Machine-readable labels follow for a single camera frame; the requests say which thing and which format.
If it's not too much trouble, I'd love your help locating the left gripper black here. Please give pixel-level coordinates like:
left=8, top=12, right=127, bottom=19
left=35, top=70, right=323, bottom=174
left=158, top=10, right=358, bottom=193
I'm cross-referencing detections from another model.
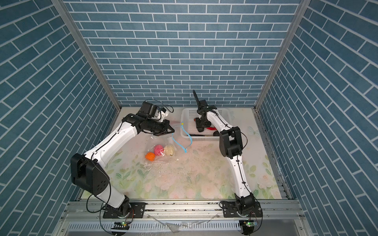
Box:
left=146, top=118, right=176, bottom=135

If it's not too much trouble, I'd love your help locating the white plastic mesh basket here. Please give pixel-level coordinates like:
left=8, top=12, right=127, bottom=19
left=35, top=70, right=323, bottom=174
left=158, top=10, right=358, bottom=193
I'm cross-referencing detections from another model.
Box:
left=180, top=108, right=232, bottom=142

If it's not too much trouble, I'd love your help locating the pink toy fruit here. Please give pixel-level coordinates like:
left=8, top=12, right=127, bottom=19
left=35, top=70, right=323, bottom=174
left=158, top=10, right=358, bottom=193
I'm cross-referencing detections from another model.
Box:
left=154, top=145, right=165, bottom=156

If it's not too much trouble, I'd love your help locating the clear zip top bag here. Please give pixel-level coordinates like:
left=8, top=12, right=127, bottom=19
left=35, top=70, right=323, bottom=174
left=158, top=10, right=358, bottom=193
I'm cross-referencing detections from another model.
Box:
left=145, top=122, right=193, bottom=163

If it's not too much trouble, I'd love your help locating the cream toy food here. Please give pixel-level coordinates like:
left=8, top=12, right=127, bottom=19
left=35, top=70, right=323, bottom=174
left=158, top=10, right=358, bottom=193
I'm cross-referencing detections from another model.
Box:
left=164, top=144, right=176, bottom=156

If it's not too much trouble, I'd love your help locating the orange toy fruit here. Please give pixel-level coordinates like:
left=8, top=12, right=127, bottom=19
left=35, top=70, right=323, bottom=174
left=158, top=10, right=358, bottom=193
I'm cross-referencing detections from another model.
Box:
left=145, top=152, right=156, bottom=161

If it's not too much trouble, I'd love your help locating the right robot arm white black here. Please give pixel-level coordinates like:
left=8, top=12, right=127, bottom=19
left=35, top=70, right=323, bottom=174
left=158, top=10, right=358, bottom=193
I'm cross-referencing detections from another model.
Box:
left=195, top=106, right=263, bottom=218

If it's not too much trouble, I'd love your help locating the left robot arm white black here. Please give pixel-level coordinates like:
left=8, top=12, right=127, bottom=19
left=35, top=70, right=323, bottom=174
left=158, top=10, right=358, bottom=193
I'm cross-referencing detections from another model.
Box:
left=70, top=114, right=175, bottom=218

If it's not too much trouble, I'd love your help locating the left circuit board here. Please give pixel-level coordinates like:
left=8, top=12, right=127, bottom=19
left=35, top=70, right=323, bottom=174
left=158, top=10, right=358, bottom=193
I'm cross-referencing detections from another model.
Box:
left=111, top=221, right=131, bottom=231

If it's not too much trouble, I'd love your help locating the circuit board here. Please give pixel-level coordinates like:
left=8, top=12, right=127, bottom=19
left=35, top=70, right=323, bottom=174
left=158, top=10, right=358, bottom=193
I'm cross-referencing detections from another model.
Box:
left=241, top=220, right=258, bottom=228
left=111, top=221, right=131, bottom=231

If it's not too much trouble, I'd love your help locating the right circuit board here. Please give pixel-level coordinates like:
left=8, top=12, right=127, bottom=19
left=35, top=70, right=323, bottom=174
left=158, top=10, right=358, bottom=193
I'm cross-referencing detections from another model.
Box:
left=241, top=220, right=258, bottom=228

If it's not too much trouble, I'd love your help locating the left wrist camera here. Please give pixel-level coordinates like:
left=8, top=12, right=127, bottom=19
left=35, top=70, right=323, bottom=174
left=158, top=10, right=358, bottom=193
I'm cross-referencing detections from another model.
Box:
left=137, top=101, right=170, bottom=122

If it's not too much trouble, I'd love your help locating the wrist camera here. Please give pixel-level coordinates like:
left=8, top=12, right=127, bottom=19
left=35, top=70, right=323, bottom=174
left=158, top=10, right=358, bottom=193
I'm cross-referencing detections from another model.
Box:
left=137, top=101, right=170, bottom=122
left=197, top=100, right=217, bottom=116

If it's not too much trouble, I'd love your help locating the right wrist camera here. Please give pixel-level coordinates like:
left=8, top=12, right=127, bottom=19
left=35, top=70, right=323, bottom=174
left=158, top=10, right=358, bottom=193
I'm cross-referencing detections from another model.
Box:
left=197, top=100, right=217, bottom=116

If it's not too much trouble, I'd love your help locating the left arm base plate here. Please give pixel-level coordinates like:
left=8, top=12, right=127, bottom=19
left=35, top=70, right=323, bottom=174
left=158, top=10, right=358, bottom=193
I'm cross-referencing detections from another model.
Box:
left=103, top=202, right=146, bottom=219

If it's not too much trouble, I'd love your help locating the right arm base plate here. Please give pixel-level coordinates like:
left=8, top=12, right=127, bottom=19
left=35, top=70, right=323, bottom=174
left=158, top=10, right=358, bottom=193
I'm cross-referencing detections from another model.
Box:
left=218, top=201, right=263, bottom=218

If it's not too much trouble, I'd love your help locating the aluminium front rail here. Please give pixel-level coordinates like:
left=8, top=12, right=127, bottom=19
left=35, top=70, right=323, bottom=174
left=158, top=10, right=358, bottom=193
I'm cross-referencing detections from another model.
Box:
left=62, top=199, right=305, bottom=221

